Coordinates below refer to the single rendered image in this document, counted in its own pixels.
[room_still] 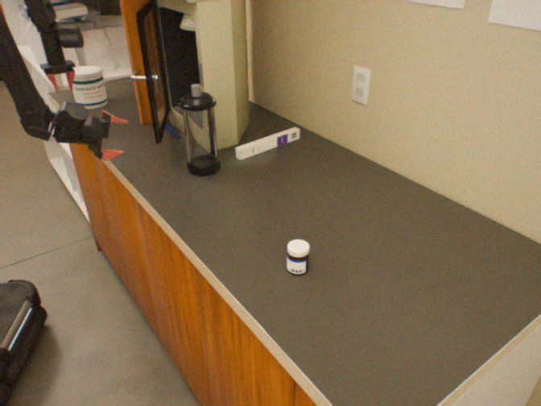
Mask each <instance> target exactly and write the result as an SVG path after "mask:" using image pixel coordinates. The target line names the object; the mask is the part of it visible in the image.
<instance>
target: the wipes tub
mask: <svg viewBox="0 0 541 406"><path fill-rule="evenodd" d="M74 69H75V76H74V80H73V83H72V91H73V94H74V98H75V101H76V103H78V104H81V105H82V106H84V107H85V108H86V109H87V110H90V109H96V108H100V107H102V106H105V105H107V103H108V98H107V94H106V90H105V82H104V78H103V75H102V70H101V68H100V67H97V66H81V67H77V68H74Z"/></svg>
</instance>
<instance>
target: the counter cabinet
mask: <svg viewBox="0 0 541 406"><path fill-rule="evenodd" d="M68 145H69V148H70V152H71V154H72V160H73V163H74V166H75V169H76V174H77V178H78V180H79V184H80V187H81V192H82V196H83V198H84V202H85V207H86V210H87V213H88V216H89V221H90V225H91V228H92V231H93V237H94V239H95V243H96V246H97V250H98V251H102V250H103V251H104V253H105V255H106V256H107V258H108V259H109V261H110V262H111V264H112V265H113V267H114V269H115V271H116V272H117V273H118V275H119V276H120V278H121V280H122V282H123V283H124V284H125V286H126V288H127V289H128V291H129V292H130V294H131V295H132V297H133V298H134V300H135V302H136V304H137V305H138V307H139V308H140V309H141V311H142V313H143V315H144V316H145V318H146V319H147V321H148V322H149V324H150V325H151V327H152V329H153V330H154V331H155V333H156V335H157V336H158V338H159V340H160V341H161V342H162V344H163V346H164V348H165V349H166V351H167V352H168V353H169V355H170V357H171V359H172V360H173V362H174V363H175V365H176V366H177V368H178V369H179V371H180V373H181V375H182V376H183V377H184V379H185V380H186V382H187V384H188V386H189V387H190V388H191V389H192V392H193V393H194V395H195V396H196V398H197V399H198V401H199V402H200V404H201V406H317V405H316V404H315V403H314V402H313V400H312V399H311V398H310V397H309V396H308V394H307V393H306V392H305V391H304V390H303V389H302V387H301V386H300V385H299V384H298V383H297V382H296V381H295V380H294V379H293V378H292V377H291V376H290V374H289V373H288V372H287V371H286V370H285V369H284V367H283V366H282V365H281V364H280V363H279V361H278V360H277V359H276V358H275V357H274V356H273V354H272V353H271V352H270V351H269V350H268V349H267V348H266V347H265V346H264V345H263V344H262V343H261V341H260V340H259V339H258V338H257V337H256V336H255V334H254V333H253V332H252V331H251V330H250V328H249V327H248V326H247V325H246V324H245V323H244V322H243V320H242V319H241V318H240V317H239V316H238V315H237V314H236V313H235V312H234V311H233V310H232V308H231V307H230V306H229V305H228V304H227V303H226V301H225V300H224V299H223V298H222V297H221V295H220V294H219V293H218V292H217V291H216V290H215V289H214V287H213V286H212V285H211V284H210V283H209V282H208V281H207V280H206V279H205V278H204V277H203V275H202V274H201V273H200V272H199V271H198V270H197V268H196V267H195V266H194V265H193V264H192V262H191V261H190V260H189V259H188V258H187V257H186V256H185V254H184V253H183V252H182V251H181V250H180V249H179V247H178V246H177V245H176V244H175V243H174V242H173V241H172V240H171V239H170V238H169V237H168V235H167V234H166V233H165V232H164V231H163V229H162V228H161V227H160V226H159V225H158V224H157V223H156V221H155V220H154V219H153V218H152V217H151V215H150V214H149V213H148V212H147V211H146V210H145V209H144V208H143V207H142V206H141V205H140V204H139V202H138V201H137V200H136V199H135V198H134V196H133V195H132V194H131V193H130V192H129V191H128V190H127V188H126V187H125V186H124V185H123V184H122V182H121V181H120V180H119V179H118V178H117V177H116V176H115V175H114V174H113V173H112V172H111V171H110V169H109V168H108V167H107V166H106V165H105V163H104V162H103V161H102V160H101V159H99V158H97V157H96V156H95V155H94V152H93V151H91V150H89V145H88V144H76V143H69V144H68ZM540 376H541V325H539V326H538V327H537V328H536V329H535V330H534V331H533V332H532V333H530V334H529V335H528V336H527V337H526V338H525V339H524V340H523V341H521V342H520V343H519V344H518V345H517V346H516V347H515V348H514V349H513V350H512V351H511V352H510V353H509V354H508V355H506V356H505V357H504V358H503V359H502V360H501V361H500V362H499V363H497V364H496V365H495V366H494V367H493V368H492V369H491V370H490V371H488V372H487V373H486V374H485V375H484V376H483V377H482V378H480V379H479V380H478V381H477V382H476V383H475V384H474V385H473V386H472V387H471V388H470V389H469V390H468V391H467V392H466V393H464V394H463V395H462V396H461V397H460V398H459V399H458V400H456V401H455V402H454V403H453V404H452V405H451V406H526V404H527V401H528V400H529V398H530V396H531V393H532V392H533V390H534V388H535V385H536V384H537V382H538V380H539V377H540Z"/></svg>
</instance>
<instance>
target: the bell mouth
mask: <svg viewBox="0 0 541 406"><path fill-rule="evenodd" d="M180 28H182V29H184V30H187V31H196V29H195V22H194V18H193V17H192V16H191V15H189V14H184V16H183V18H182V22H181V24H180Z"/></svg>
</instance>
